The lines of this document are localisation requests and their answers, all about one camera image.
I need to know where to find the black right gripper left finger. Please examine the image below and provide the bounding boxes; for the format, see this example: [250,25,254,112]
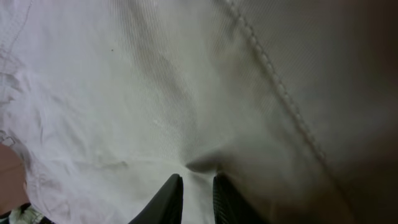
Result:
[129,174,183,224]

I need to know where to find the beige khaki shorts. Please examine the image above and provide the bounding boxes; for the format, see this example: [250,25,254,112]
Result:
[1,0,397,223]

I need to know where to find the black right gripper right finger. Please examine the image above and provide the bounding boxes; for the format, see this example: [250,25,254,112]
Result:
[213,174,269,224]

